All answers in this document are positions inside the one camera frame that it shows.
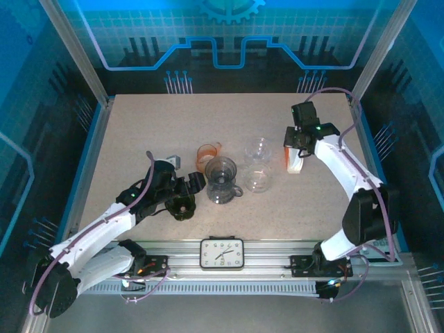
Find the right aluminium side rail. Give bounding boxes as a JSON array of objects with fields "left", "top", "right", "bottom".
[{"left": 346, "top": 93, "right": 403, "bottom": 246}]

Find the black rectangular analog clock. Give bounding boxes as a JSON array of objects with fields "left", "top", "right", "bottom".
[{"left": 200, "top": 238, "right": 245, "bottom": 271}]

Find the left aluminium frame post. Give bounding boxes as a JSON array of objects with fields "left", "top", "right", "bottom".
[{"left": 40, "top": 0, "right": 116, "bottom": 105}]

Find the white digital display box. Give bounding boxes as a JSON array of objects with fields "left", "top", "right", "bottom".
[{"left": 360, "top": 238, "right": 400, "bottom": 266}]

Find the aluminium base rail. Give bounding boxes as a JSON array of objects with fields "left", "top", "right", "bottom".
[{"left": 103, "top": 239, "right": 364, "bottom": 280}]

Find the left aluminium side rail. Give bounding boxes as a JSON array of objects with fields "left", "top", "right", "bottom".
[{"left": 67, "top": 95, "right": 117, "bottom": 244}]

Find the clear handled server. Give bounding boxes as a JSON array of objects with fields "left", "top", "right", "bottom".
[{"left": 242, "top": 162, "right": 274, "bottom": 194}]

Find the orange white filter pack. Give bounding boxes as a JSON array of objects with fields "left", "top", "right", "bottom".
[{"left": 284, "top": 145, "right": 305, "bottom": 175}]

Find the right aluminium frame post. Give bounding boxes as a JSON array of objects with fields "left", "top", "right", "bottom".
[{"left": 348, "top": 0, "right": 414, "bottom": 105}]

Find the orange transparent cup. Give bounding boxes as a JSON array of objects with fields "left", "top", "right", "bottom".
[{"left": 196, "top": 142, "right": 223, "bottom": 173}]

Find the slotted grey cable duct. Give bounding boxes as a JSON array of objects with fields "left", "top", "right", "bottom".
[{"left": 79, "top": 281, "right": 321, "bottom": 297}]

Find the dark olive coffee dripper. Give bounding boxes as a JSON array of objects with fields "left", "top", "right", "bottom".
[{"left": 164, "top": 194, "right": 198, "bottom": 222}]

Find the clear coffee dripper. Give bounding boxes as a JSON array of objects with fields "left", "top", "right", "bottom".
[{"left": 244, "top": 137, "right": 273, "bottom": 164}]

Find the aluminium side rail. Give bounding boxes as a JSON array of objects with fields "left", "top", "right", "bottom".
[
  {"left": 346, "top": 93, "right": 403, "bottom": 246},
  {"left": 67, "top": 95, "right": 117, "bottom": 244}
]

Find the aluminium frame post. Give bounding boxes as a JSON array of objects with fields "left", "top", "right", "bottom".
[
  {"left": 348, "top": 0, "right": 414, "bottom": 105},
  {"left": 40, "top": 0, "right": 116, "bottom": 105}
]

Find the smoky grey coffee dripper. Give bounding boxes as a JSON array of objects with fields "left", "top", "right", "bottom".
[{"left": 204, "top": 155, "right": 239, "bottom": 190}]

